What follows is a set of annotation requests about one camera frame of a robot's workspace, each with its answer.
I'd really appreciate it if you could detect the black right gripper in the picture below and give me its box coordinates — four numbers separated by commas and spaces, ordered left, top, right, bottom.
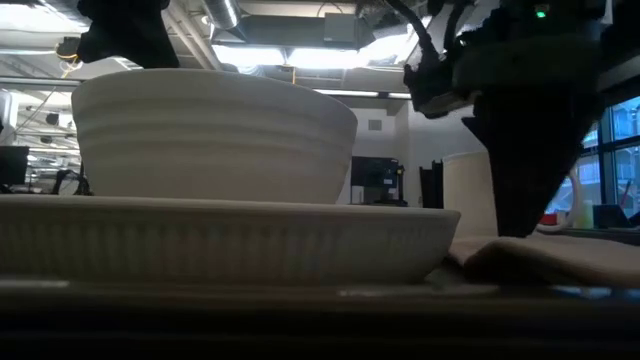
449, 0, 616, 239

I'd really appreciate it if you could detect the white mug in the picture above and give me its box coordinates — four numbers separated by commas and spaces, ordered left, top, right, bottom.
441, 150, 581, 239

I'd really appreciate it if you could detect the beige cloth napkin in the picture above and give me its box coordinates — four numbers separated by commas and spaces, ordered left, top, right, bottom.
447, 232, 640, 290

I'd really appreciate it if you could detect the white ribbed bowl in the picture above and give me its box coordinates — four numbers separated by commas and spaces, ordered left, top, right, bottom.
70, 68, 359, 205

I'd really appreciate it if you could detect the white ribbed plate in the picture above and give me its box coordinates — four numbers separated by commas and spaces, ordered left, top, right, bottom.
0, 193, 462, 287

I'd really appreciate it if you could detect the green cup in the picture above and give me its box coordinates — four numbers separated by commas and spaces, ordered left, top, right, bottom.
574, 202, 595, 230

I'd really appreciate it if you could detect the black upright stand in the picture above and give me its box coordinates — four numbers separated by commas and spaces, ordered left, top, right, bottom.
418, 159, 445, 209

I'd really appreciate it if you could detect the black office desk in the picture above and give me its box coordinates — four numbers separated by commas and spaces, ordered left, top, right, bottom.
537, 227, 640, 247

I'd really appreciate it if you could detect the black computer monitor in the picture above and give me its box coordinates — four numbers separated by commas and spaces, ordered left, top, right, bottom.
349, 155, 405, 207

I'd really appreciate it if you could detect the dark screen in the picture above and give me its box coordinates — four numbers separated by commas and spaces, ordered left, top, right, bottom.
0, 145, 30, 186

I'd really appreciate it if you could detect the long ceiling light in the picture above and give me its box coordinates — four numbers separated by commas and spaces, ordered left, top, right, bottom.
314, 88, 412, 100

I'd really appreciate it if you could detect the grey ceiling box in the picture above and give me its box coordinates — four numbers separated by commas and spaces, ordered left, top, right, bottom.
323, 12, 359, 44

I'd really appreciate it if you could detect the black yellow cord reel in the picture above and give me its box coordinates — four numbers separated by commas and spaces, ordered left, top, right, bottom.
54, 35, 81, 64

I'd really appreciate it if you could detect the silver round ceiling duct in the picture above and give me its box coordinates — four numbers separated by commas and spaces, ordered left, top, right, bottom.
202, 0, 242, 30

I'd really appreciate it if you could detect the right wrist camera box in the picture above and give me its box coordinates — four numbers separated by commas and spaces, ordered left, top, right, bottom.
403, 49, 481, 120

